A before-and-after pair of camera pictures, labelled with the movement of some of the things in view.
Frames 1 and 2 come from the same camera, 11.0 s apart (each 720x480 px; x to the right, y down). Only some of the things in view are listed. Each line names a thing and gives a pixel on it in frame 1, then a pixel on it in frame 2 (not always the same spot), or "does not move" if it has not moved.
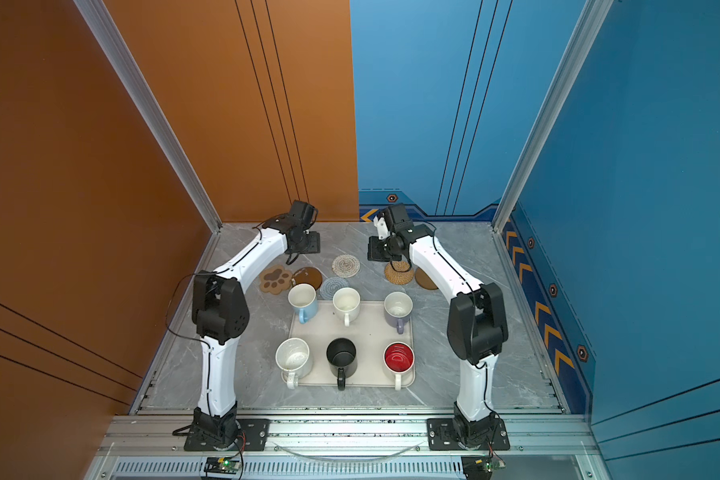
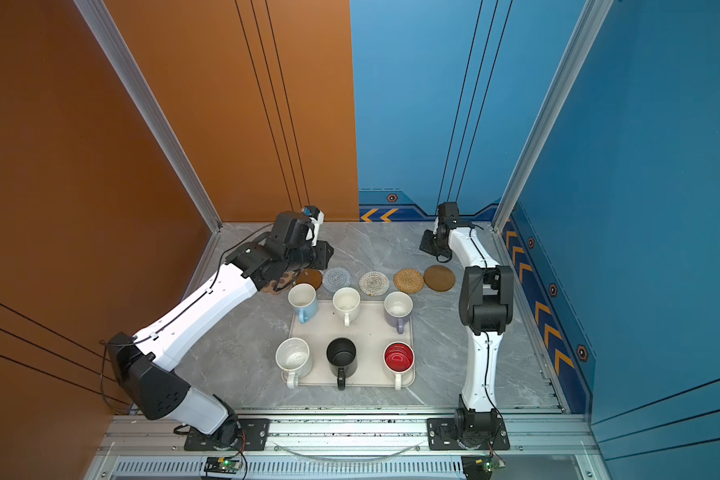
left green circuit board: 223,465 does not move
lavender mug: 397,309 does not move
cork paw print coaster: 275,279 does not move
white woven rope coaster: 346,266 → 373,283
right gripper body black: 382,250 → 431,244
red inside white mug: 398,358 does not move
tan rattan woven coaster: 398,272 → 408,281
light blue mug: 303,301 does not move
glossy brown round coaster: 308,275 does not move
